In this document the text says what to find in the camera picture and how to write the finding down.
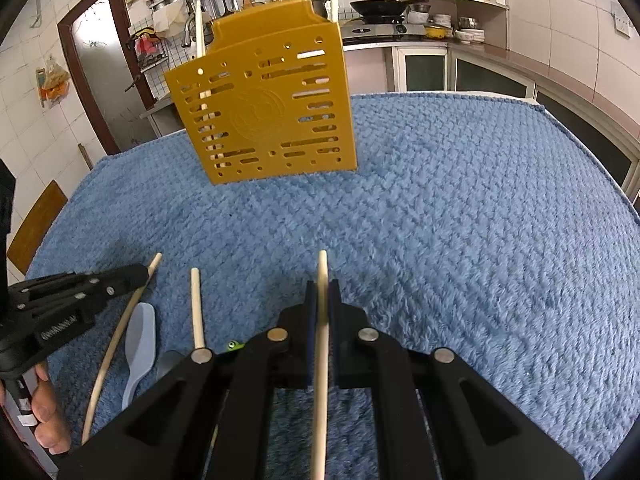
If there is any person's left hand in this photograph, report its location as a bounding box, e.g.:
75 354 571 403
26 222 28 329
29 362 72 456

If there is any brown framed glass door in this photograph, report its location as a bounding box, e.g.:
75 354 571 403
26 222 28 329
57 0 156 157

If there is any hanging plastic bag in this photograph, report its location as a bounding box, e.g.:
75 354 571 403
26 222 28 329
35 55 71 107

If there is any gas stove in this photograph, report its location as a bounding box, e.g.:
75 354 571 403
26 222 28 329
340 17 427 44

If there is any yellow perforated utensil holder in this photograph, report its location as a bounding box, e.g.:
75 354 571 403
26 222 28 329
164 0 360 187

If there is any black wok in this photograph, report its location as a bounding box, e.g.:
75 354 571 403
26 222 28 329
349 0 427 17

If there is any white corner shelf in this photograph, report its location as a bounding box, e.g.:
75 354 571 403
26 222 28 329
394 0 510 44

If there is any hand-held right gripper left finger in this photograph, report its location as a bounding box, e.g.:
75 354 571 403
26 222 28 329
57 280 321 480

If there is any blue knitted blanket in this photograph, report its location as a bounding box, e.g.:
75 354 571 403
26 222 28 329
25 91 640 480

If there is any metal faucet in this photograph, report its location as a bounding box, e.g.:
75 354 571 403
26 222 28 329
182 12 199 49

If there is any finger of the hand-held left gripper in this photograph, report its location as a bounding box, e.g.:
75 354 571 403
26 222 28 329
30 263 152 317
7 271 101 306

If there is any stack of white bowls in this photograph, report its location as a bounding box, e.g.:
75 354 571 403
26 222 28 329
452 16 486 44

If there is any white wall outlet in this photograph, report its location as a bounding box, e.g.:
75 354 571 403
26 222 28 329
611 2 632 37

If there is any kitchen counter cabinet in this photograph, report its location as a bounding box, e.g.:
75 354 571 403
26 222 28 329
342 35 640 202

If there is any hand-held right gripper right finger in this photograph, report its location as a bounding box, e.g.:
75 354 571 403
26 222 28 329
327 277 586 480

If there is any white hanging cloth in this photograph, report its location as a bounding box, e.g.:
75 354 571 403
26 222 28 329
152 2 189 39

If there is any light blue plastic spoon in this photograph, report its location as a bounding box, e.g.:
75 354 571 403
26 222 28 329
121 302 157 411

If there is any grey plastic spoon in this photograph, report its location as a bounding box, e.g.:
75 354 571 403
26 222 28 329
156 350 184 382

